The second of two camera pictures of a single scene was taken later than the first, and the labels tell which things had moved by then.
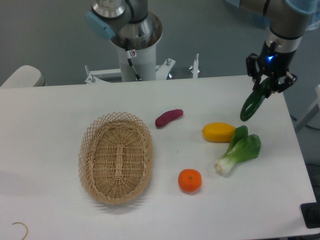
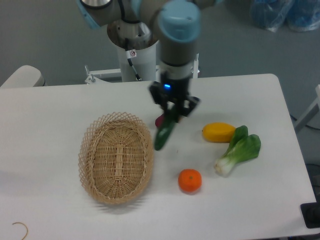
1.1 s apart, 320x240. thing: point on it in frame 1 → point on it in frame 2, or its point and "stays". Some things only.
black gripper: (273, 63) → (174, 89)
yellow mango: (218, 132) stays
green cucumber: (255, 100) → (165, 131)
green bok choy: (243, 147) stays
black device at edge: (311, 213) stays
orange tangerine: (190, 180) stays
